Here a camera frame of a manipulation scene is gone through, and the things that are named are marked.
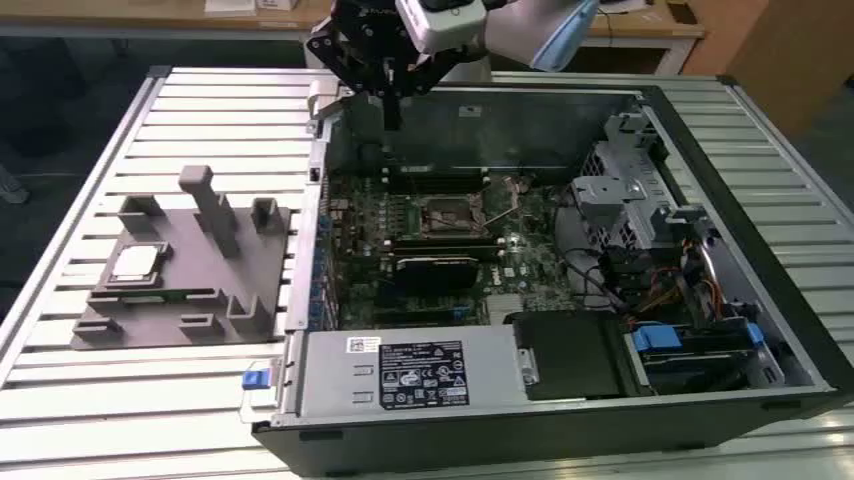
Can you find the white printed box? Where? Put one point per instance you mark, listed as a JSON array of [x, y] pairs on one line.
[[283, 4]]

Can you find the black expansion slot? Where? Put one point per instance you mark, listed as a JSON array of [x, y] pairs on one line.
[[414, 316]]

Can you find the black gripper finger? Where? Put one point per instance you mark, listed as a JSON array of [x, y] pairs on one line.
[[341, 55], [437, 65]]

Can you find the white label sticker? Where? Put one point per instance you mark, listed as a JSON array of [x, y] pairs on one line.
[[470, 111]]

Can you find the grey parts rack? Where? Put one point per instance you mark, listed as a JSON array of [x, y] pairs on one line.
[[201, 300]]

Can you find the blue case latch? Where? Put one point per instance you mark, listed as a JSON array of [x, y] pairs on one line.
[[257, 380]]

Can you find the hard disk in blue carrier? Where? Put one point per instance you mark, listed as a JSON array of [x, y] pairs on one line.
[[657, 340]]

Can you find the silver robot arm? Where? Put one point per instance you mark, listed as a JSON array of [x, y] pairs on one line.
[[514, 35]]

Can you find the green RAM stick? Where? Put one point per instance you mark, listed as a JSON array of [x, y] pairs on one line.
[[174, 296]]

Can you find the silver chipset heatsink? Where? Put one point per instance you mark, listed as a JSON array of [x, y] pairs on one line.
[[509, 310]]

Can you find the silver CPU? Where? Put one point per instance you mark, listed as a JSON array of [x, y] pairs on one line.
[[137, 262]]

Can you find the black office chair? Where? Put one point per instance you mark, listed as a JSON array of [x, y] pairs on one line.
[[41, 100]]

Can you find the green motherboard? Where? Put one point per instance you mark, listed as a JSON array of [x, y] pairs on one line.
[[541, 240]]

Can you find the black graphics card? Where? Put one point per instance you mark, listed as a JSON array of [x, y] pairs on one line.
[[434, 275]]

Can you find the silver metal disk bay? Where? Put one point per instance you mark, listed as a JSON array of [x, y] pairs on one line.
[[614, 200]]

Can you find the black PC case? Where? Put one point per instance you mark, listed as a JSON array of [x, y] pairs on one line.
[[534, 440]]

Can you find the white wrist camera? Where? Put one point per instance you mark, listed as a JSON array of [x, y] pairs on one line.
[[448, 30]]

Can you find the wooden desk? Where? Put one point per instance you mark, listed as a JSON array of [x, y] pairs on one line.
[[641, 27]]

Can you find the wooden cabinet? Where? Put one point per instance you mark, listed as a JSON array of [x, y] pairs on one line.
[[788, 60]]

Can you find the silver power supply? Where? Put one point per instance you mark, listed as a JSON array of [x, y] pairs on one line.
[[334, 380]]

